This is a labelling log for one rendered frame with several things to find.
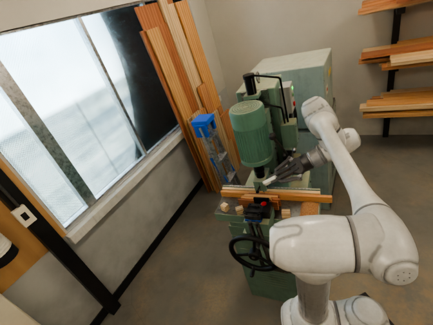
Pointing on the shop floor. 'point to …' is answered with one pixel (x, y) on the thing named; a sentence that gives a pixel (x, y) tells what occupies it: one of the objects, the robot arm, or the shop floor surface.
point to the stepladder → (201, 129)
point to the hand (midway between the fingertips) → (270, 180)
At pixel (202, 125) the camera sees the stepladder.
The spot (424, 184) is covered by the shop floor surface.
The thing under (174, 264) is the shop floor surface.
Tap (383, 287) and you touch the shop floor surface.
